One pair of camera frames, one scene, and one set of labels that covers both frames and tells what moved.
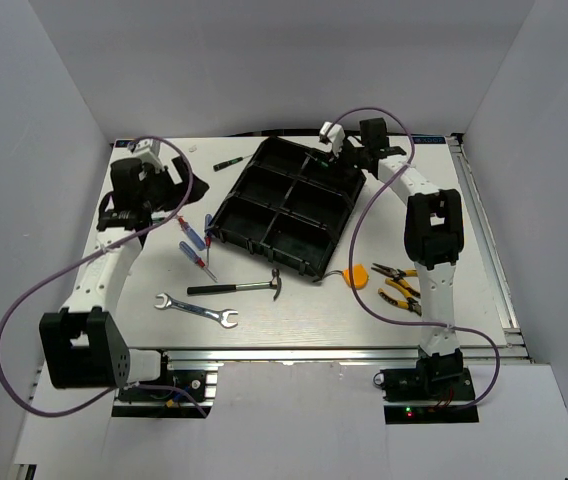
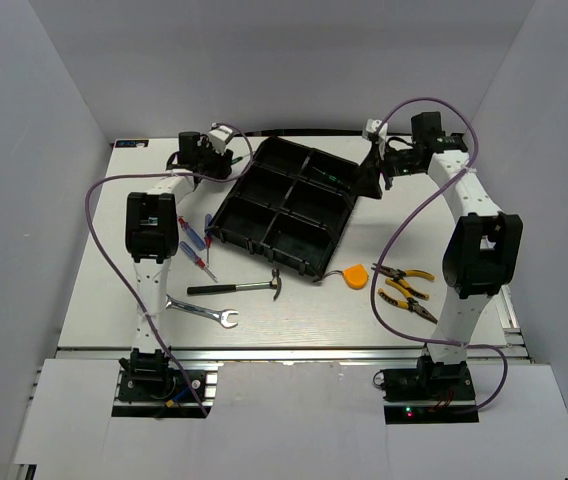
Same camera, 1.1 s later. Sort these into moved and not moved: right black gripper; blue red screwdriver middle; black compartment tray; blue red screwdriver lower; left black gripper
Moved: right black gripper; left black gripper
Not moved: blue red screwdriver middle; blue red screwdriver lower; black compartment tray
